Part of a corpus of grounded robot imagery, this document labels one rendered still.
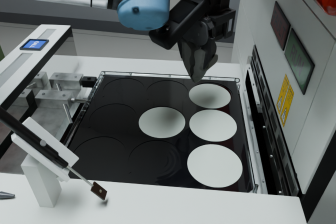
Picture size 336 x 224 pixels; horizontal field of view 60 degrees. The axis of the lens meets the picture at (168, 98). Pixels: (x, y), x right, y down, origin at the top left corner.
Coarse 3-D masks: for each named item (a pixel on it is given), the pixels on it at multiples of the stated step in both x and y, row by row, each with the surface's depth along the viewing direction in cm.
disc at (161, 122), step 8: (144, 112) 65; (152, 112) 65; (160, 112) 65; (168, 112) 65; (176, 112) 65; (144, 120) 63; (152, 120) 63; (160, 120) 63; (168, 120) 63; (176, 120) 63; (184, 120) 63; (144, 128) 61; (152, 128) 61; (160, 128) 61; (168, 128) 61; (176, 128) 61; (152, 136) 59; (160, 136) 59; (168, 136) 59
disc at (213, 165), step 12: (192, 156) 55; (204, 156) 55; (216, 156) 55; (228, 156) 55; (192, 168) 52; (204, 168) 52; (216, 168) 52; (228, 168) 52; (240, 168) 52; (204, 180) 50; (216, 180) 50; (228, 180) 50
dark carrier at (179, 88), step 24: (96, 96) 69; (120, 96) 70; (144, 96) 69; (168, 96) 70; (96, 120) 63; (120, 120) 63; (240, 120) 63; (72, 144) 57; (96, 144) 57; (120, 144) 57; (144, 144) 57; (168, 144) 57; (192, 144) 57; (216, 144) 57; (240, 144) 57; (72, 168) 52; (96, 168) 52; (120, 168) 52; (144, 168) 52; (168, 168) 52
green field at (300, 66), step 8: (288, 40) 48; (288, 48) 47; (296, 48) 44; (288, 56) 47; (296, 56) 44; (304, 56) 41; (296, 64) 43; (304, 64) 40; (296, 72) 43; (304, 72) 40; (304, 80) 40
